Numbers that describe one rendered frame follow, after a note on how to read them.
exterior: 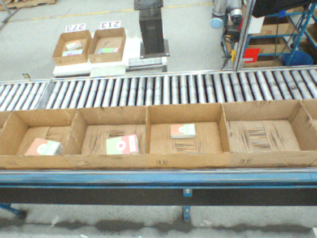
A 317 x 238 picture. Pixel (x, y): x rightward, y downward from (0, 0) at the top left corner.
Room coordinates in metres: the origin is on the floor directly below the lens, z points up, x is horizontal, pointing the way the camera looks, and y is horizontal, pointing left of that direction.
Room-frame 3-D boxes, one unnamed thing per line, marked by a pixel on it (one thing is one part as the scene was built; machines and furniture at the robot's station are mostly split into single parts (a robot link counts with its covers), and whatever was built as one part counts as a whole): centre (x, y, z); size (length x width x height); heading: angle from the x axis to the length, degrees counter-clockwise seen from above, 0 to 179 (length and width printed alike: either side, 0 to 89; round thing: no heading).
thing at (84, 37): (1.83, 0.66, 0.80); 0.38 x 0.28 x 0.10; 176
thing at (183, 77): (1.03, -0.22, 0.72); 0.52 x 0.05 x 0.05; 170
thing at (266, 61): (1.82, -1.13, 0.39); 0.40 x 0.30 x 0.10; 171
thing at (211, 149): (0.59, -0.13, 0.96); 0.39 x 0.29 x 0.17; 80
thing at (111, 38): (1.77, 0.33, 0.80); 0.38 x 0.28 x 0.10; 171
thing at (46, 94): (1.21, 0.84, 0.76); 0.46 x 0.01 x 0.09; 170
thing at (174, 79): (1.05, -0.15, 0.72); 0.52 x 0.05 x 0.05; 170
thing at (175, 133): (0.66, -0.13, 0.90); 0.13 x 0.07 x 0.04; 81
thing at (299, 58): (1.72, -1.63, 0.15); 0.31 x 0.31 x 0.29
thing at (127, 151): (0.60, 0.20, 0.92); 0.16 x 0.11 x 0.07; 92
